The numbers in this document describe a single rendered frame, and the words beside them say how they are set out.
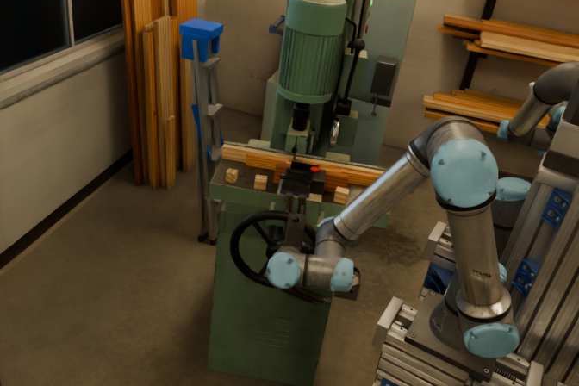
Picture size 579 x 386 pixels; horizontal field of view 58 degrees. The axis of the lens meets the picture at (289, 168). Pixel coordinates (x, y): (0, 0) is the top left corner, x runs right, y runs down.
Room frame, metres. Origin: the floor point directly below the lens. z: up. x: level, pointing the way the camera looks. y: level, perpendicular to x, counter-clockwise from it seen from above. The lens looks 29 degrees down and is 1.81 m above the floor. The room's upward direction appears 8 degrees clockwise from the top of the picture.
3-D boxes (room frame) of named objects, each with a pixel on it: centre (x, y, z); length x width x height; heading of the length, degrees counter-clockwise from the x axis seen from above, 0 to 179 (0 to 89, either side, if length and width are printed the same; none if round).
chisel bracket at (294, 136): (1.63, -0.01, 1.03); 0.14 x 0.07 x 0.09; 177
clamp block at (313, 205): (1.41, -0.04, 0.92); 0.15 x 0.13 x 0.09; 87
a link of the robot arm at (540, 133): (1.72, -0.89, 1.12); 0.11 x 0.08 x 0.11; 79
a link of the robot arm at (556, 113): (1.71, -0.91, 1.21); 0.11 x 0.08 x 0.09; 169
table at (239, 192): (1.50, -0.05, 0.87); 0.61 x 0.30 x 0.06; 87
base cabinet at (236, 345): (1.73, -0.02, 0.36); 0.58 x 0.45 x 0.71; 177
